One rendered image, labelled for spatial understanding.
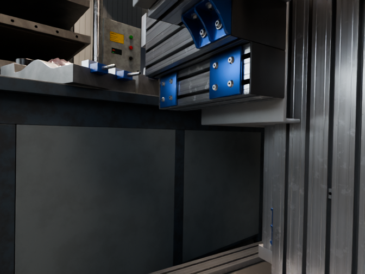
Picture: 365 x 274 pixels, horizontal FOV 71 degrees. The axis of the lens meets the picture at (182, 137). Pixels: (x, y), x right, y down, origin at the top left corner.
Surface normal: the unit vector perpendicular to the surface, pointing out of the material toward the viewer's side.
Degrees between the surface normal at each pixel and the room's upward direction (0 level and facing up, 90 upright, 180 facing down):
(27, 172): 90
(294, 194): 90
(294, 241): 90
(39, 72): 90
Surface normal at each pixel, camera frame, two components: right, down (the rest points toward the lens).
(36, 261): 0.62, 0.02
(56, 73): -0.56, 0.00
